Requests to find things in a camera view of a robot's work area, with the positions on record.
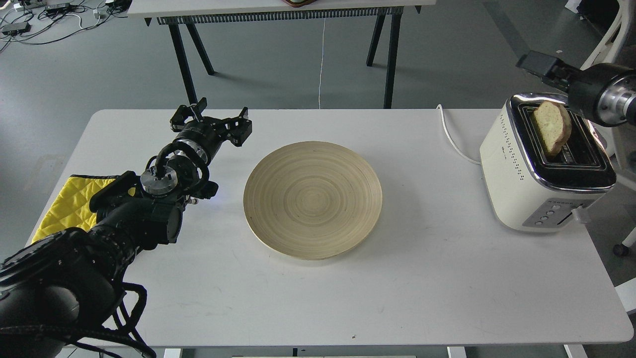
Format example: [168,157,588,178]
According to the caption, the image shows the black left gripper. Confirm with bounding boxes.
[170,97,252,163]

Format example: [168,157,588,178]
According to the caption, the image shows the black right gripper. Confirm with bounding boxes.
[516,51,636,127]

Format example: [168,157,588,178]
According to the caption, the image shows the slice of bread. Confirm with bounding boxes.
[532,100,572,158]

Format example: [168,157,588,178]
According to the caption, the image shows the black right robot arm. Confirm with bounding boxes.
[516,51,636,127]

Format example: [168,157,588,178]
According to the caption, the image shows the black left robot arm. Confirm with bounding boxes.
[0,98,252,358]

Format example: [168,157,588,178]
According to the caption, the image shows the cream chrome toaster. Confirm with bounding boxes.
[479,92,617,233]

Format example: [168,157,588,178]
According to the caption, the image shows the background table with black legs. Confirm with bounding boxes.
[127,0,431,109]

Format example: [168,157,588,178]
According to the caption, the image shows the round wooden plate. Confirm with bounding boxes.
[243,141,383,261]

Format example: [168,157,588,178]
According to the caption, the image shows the yellow quilted cloth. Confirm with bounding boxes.
[29,175,119,244]

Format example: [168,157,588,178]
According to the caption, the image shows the white toaster power cable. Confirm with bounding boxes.
[436,103,481,166]

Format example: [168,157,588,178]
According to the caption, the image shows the thin white hanging cable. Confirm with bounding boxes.
[318,18,326,109]

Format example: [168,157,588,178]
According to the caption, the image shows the cables and power strips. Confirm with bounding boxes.
[0,0,132,50]

